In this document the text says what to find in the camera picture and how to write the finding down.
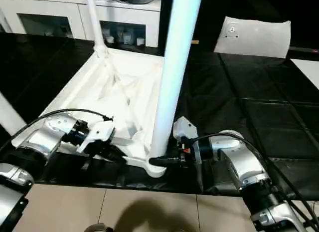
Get white cabinet with glass doors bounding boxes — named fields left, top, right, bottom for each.
left=0, top=0, right=161, bottom=48

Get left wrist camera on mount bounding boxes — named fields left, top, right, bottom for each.
left=76, top=121, right=116, bottom=154

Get black cabinet with gold label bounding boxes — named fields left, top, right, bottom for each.
left=159, top=0, right=225, bottom=55

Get black horizontal bar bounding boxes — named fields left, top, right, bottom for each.
left=289, top=47, right=319, bottom=54

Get black work mat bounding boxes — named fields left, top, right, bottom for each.
left=0, top=32, right=319, bottom=200

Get white flat board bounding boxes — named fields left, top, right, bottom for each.
left=290, top=58, right=319, bottom=90

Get dark brown rounded object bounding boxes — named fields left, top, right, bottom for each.
left=84, top=223, right=113, bottom=232

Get white plastic table top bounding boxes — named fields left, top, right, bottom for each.
left=11, top=47, right=168, bottom=178

